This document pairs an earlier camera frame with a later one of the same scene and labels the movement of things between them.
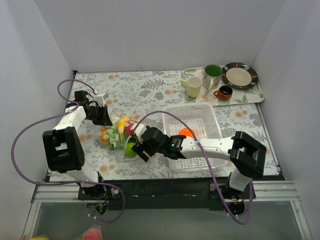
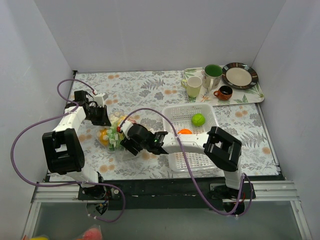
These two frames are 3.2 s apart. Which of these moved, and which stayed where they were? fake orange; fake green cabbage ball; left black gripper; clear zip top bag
Moved: fake green cabbage ball
Stayed: clear zip top bag; fake orange; left black gripper
